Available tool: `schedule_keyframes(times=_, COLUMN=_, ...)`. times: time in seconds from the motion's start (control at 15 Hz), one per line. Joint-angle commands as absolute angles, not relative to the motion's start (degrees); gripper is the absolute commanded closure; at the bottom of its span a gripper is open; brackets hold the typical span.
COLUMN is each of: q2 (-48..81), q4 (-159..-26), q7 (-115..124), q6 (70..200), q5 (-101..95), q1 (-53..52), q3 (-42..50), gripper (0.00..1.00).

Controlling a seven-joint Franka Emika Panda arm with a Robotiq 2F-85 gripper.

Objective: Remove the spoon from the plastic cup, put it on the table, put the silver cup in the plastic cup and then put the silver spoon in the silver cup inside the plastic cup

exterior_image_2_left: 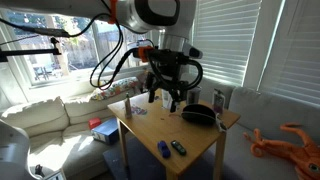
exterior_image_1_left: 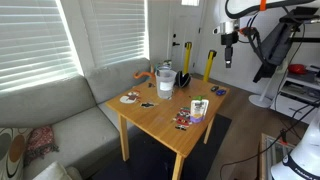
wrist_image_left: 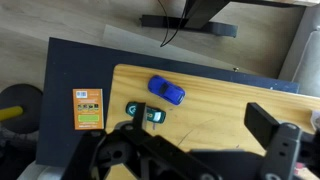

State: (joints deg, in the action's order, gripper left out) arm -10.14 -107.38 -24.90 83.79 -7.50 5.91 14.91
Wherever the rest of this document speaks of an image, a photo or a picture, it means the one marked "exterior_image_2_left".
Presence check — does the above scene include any white printed strap tag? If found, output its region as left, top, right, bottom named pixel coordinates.
left=215, top=113, right=228, bottom=133

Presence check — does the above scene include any red small box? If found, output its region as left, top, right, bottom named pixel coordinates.
left=87, top=117, right=102, bottom=131

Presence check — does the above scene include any translucent plastic cup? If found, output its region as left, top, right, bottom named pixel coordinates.
left=161, top=88, right=174, bottom=110

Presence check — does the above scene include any orange cable clip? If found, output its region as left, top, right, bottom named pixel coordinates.
left=138, top=46, right=156, bottom=63
left=108, top=0, right=120, bottom=25

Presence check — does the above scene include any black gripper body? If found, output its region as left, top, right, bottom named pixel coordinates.
left=146, top=49, right=189, bottom=92

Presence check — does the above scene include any cream fabric sofa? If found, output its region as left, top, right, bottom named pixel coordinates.
left=0, top=77, right=148, bottom=180

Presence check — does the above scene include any dark toy car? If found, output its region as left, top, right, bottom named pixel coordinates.
left=170, top=139, right=188, bottom=156

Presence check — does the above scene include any white window blind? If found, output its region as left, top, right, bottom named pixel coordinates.
left=259, top=0, right=320, bottom=106
left=191, top=0, right=263, bottom=87

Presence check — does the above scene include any light wooden square table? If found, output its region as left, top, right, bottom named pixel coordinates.
left=107, top=89, right=242, bottom=180

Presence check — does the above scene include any oval patterned pillow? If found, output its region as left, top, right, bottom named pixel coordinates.
left=90, top=76, right=139, bottom=102

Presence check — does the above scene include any silver metal cup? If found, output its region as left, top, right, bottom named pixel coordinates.
left=186, top=85, right=203, bottom=106

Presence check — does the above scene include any gray fabric sofa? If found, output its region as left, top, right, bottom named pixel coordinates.
left=186, top=74, right=320, bottom=180

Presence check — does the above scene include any dark floor rug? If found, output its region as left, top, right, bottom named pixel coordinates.
left=102, top=136, right=214, bottom=180

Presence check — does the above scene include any white framed window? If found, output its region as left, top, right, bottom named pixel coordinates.
left=0, top=8, right=161, bottom=89

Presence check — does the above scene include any blue cardboard box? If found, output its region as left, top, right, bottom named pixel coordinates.
left=90, top=117, right=120, bottom=146

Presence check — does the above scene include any orange octopus plush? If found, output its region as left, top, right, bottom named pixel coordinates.
left=242, top=122, right=320, bottom=180

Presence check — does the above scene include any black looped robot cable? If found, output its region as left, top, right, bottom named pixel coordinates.
left=89, top=0, right=141, bottom=91

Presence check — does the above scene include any black glasses case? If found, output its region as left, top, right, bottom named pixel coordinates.
left=180, top=103, right=218, bottom=127

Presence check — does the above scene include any blue toy car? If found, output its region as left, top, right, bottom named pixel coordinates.
left=157, top=140, right=172, bottom=159

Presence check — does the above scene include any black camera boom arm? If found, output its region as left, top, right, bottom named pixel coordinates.
left=0, top=36, right=63, bottom=63

